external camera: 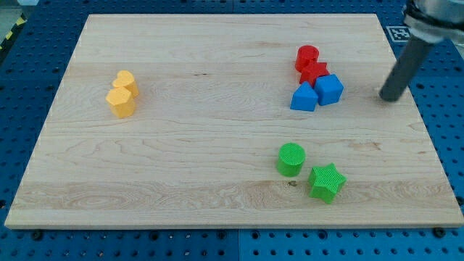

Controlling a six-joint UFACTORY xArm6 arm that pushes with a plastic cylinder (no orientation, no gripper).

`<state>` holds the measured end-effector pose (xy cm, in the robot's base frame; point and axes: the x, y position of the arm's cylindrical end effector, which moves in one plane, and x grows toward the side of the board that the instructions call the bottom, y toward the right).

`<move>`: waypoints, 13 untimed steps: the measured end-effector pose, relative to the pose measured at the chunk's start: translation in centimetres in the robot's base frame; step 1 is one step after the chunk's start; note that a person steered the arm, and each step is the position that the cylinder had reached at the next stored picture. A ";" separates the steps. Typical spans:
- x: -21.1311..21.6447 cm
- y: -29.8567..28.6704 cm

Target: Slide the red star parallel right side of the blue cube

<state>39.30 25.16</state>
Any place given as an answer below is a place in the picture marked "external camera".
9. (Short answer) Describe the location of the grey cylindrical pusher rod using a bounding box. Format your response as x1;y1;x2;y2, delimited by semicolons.
378;36;434;102

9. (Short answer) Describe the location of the red star block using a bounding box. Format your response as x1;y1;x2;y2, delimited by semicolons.
299;62;330;87

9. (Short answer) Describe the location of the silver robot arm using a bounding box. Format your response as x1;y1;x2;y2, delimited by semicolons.
378;0;463;102

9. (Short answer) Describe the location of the blue cube block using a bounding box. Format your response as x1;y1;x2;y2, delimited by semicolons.
315;74;344;106

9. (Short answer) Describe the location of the green star block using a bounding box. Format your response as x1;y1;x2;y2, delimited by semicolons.
308;163;347;204

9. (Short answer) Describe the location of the white fiducial marker tag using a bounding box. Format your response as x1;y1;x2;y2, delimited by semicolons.
386;25;411;43

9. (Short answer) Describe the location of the red cylinder block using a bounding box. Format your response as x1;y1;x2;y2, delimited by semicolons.
295;45;319;72

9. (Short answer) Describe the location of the blue triangle block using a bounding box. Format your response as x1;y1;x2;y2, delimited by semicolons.
290;81;318;112

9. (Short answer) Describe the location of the green cylinder block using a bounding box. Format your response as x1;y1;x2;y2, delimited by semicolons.
276;143;306;177

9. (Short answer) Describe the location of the wooden board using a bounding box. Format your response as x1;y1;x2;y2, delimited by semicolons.
5;14;463;230

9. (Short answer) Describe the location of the yellow heart block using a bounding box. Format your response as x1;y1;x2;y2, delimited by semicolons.
112;70;139;97

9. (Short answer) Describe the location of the yellow hexagon block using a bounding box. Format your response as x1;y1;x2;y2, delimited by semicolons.
105;88;136;118

